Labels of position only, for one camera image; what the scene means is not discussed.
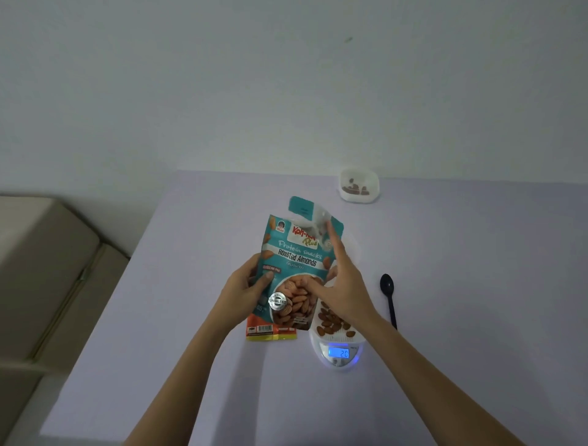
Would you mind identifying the person's right hand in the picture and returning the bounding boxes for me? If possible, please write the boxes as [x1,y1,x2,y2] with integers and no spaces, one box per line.
[301,219,380,339]

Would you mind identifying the person's left hand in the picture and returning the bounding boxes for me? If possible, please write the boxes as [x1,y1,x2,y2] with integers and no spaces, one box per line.
[212,252,276,336]

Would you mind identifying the black plastic spoon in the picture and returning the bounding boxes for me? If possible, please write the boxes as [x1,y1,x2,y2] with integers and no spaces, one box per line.
[379,273,399,331]

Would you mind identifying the orange salted almonds bag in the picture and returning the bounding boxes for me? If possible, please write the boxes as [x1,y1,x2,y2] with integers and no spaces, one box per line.
[244,314,298,342]

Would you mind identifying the white square plastic container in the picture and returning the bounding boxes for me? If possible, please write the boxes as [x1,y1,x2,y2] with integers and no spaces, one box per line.
[339,167,381,205]
[308,275,368,346]

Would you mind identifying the white kitchen scale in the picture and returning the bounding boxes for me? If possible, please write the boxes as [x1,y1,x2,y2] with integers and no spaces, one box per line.
[310,330,364,372]

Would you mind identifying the teal roasted almonds bag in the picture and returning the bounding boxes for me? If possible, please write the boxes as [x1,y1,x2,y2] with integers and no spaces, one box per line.
[255,195,345,333]

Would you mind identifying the person's right forearm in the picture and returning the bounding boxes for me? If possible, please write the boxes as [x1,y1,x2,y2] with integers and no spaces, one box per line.
[363,317,527,446]

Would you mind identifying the person's left forearm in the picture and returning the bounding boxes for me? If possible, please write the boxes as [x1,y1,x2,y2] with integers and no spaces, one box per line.
[124,317,239,446]

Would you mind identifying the beige sofa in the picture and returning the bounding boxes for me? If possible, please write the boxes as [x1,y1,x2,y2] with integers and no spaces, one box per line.
[0,196,130,442]

